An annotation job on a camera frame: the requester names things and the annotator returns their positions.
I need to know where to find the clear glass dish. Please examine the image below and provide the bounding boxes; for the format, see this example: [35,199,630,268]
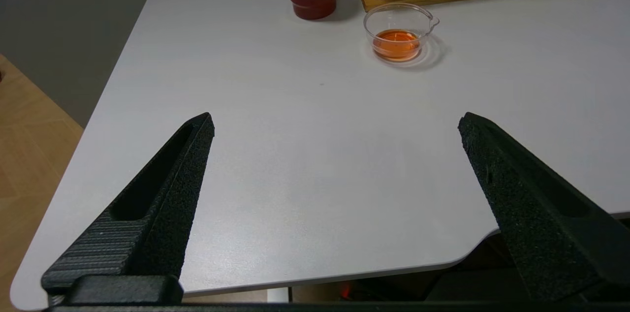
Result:
[363,2,440,63]

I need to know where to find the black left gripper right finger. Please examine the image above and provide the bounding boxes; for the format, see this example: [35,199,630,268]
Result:
[458,112,630,303]

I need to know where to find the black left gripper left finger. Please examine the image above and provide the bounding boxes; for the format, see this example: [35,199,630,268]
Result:
[41,112,215,298]

